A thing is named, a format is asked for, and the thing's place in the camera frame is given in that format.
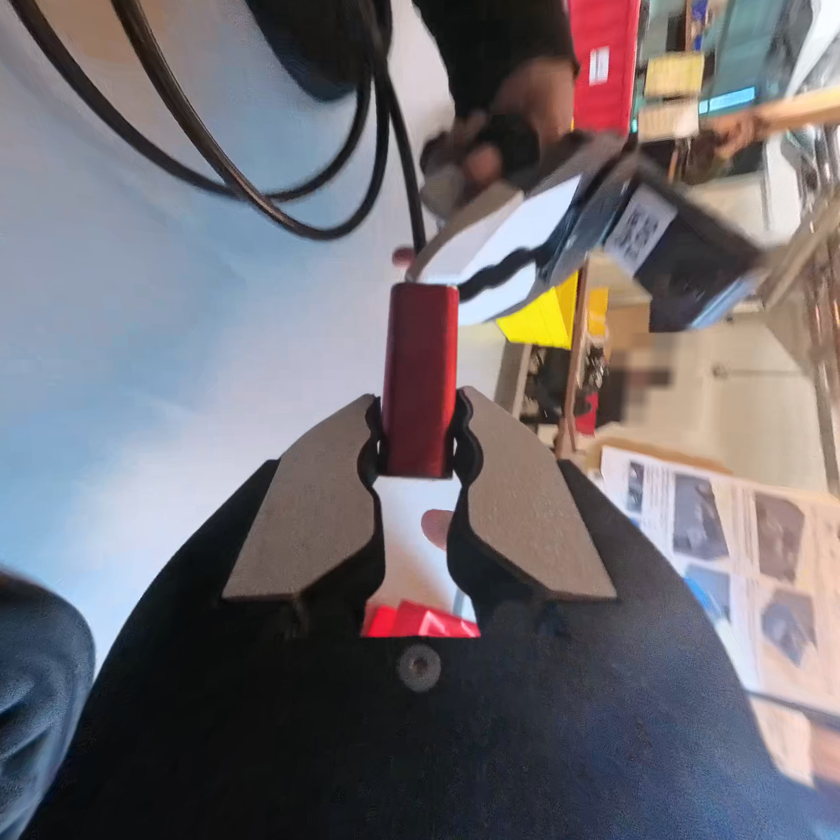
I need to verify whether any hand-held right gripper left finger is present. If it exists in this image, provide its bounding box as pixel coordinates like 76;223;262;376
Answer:
222;394;387;605

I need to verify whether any red labelled crate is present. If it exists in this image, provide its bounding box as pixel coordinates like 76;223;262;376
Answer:
567;0;642;135

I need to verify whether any black ethernet cable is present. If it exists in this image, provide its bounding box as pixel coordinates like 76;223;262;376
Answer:
10;0;429;256

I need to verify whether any red ethernet splitter box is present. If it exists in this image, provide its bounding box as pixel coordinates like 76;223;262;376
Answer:
381;282;460;479

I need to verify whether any yellow plastic bin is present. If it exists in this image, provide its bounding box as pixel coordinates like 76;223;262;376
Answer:
495;269;611;350

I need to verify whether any printed instruction sheet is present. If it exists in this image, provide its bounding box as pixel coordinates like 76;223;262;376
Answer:
600;446;840;788

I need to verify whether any long brown table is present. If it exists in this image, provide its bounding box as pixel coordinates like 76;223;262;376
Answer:
554;259;595;457

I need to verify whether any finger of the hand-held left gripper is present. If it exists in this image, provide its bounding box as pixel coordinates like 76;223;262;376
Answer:
456;252;565;327
406;172;588;284

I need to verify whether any person's black jacket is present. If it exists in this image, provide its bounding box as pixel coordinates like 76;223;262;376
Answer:
246;0;395;102

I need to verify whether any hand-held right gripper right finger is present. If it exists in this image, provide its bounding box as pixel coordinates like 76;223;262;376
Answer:
446;386;618;605

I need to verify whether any person's right hand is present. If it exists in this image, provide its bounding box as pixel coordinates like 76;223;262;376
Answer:
420;508;455;552

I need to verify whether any person's left hand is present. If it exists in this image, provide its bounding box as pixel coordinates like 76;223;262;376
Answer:
422;59;580;191

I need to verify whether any person's left forearm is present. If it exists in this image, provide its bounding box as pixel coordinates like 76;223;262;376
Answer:
412;0;580;119

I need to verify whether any dark grey cloth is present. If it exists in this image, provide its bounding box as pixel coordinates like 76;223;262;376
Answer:
0;570;97;840

